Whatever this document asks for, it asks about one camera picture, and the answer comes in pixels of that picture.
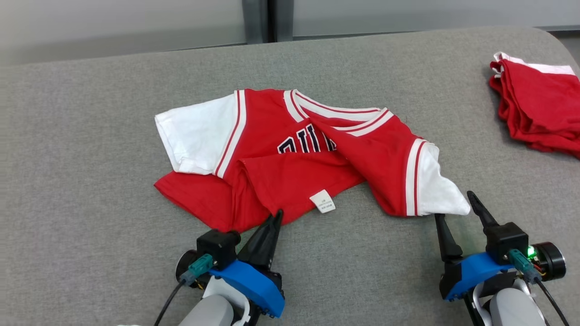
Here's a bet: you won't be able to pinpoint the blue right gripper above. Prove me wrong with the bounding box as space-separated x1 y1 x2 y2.
434 191 567 302

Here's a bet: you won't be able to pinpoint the teal-plug right camera cable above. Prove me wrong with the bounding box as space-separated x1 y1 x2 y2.
507 249 570 326

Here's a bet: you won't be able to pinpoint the teal-plug left camera cable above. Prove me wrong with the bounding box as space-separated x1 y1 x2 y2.
154 253 214 326

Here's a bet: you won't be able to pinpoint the teal-plug camera cable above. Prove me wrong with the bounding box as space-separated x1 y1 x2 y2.
507 249 570 326
154 253 214 326

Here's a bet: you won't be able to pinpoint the red shorts with white trim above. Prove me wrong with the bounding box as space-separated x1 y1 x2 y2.
488 51 580 159

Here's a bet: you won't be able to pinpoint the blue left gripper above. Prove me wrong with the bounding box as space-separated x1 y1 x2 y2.
175 209 286 319

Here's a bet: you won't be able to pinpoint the red and white basketball jersey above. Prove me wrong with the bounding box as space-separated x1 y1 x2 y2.
154 88 472 234

